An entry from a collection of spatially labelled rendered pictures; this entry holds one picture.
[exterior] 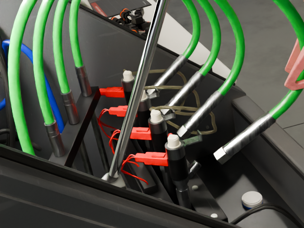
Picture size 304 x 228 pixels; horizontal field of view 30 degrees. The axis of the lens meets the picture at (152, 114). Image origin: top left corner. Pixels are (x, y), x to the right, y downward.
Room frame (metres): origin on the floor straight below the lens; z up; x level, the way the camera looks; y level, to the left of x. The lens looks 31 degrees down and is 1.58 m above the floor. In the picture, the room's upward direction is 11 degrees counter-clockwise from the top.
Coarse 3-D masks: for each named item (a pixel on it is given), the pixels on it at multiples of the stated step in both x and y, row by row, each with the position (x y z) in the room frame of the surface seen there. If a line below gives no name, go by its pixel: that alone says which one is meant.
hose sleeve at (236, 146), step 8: (256, 120) 0.62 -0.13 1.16; (264, 120) 0.62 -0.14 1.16; (272, 120) 0.61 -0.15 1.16; (248, 128) 0.62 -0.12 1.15; (256, 128) 0.62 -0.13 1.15; (264, 128) 0.61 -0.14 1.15; (240, 136) 0.62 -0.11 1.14; (248, 136) 0.62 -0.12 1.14; (256, 136) 0.62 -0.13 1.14; (232, 144) 0.62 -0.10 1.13; (240, 144) 0.62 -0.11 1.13; (232, 152) 0.62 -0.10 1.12
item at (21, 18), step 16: (32, 0) 0.63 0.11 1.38; (272, 0) 0.62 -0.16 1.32; (288, 0) 0.62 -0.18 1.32; (16, 16) 0.64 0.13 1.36; (288, 16) 0.62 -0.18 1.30; (16, 32) 0.63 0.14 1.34; (16, 48) 0.63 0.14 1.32; (16, 64) 0.63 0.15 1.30; (16, 80) 0.63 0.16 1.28; (16, 96) 0.63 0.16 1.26; (288, 96) 0.62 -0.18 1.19; (16, 112) 0.63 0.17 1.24; (272, 112) 0.62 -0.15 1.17; (16, 128) 0.64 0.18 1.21
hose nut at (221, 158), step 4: (220, 148) 0.63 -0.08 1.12; (216, 152) 0.63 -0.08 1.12; (220, 152) 0.62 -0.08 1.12; (224, 152) 0.62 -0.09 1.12; (216, 156) 0.62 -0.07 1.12; (220, 156) 0.62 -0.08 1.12; (224, 156) 0.62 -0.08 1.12; (228, 156) 0.62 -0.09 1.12; (220, 160) 0.62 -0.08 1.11; (224, 160) 0.62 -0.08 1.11
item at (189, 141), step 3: (189, 138) 0.70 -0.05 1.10; (192, 138) 0.69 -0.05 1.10; (195, 138) 0.69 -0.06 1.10; (198, 138) 0.69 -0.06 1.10; (183, 141) 0.69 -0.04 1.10; (186, 141) 0.69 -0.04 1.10; (189, 141) 0.69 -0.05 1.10; (192, 141) 0.69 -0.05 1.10; (195, 141) 0.69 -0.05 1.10; (198, 141) 0.69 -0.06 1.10; (201, 141) 0.69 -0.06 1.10; (186, 144) 0.68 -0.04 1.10; (189, 144) 0.68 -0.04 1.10
